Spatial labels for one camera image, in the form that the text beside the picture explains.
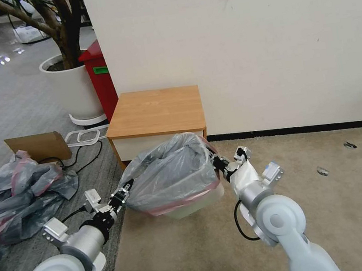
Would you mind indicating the grey translucent garbage bag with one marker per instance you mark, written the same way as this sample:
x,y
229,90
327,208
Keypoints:
x,y
169,173

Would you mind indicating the white plastic trash can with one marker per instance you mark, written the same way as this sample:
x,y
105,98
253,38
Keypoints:
x,y
193,204

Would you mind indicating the brown cardboard piece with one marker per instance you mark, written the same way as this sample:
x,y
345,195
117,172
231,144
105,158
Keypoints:
x,y
39,145

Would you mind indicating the wooden bedside cabinet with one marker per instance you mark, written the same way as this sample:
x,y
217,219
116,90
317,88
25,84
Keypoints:
x,y
158,112

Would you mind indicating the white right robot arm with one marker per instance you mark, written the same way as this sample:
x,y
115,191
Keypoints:
x,y
278,219

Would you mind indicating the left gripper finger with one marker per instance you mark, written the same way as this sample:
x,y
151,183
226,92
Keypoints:
x,y
122,192
118,205

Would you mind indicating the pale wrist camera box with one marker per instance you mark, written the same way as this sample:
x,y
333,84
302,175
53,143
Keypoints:
x,y
242,154
93,199

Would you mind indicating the pile of grey garbage bags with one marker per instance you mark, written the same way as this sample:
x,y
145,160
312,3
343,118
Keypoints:
x,y
15,197

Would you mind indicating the white round planter pot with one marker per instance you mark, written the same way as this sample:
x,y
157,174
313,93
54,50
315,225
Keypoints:
x,y
71,90

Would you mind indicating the white background bag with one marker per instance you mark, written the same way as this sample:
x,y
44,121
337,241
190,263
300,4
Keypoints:
x,y
28,34

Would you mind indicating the small grey floor scrap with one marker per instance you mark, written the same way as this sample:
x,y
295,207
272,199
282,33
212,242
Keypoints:
x,y
323,171
349,145

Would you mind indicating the white planter saucer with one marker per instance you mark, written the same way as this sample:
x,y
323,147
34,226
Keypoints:
x,y
89,120

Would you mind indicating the brown tree trunk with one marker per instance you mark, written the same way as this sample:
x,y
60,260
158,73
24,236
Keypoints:
x,y
65,27

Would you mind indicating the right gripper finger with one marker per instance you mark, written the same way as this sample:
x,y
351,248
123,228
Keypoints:
x,y
222,163
213,154

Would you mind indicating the red bin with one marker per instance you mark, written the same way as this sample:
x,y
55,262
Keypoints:
x,y
102,82

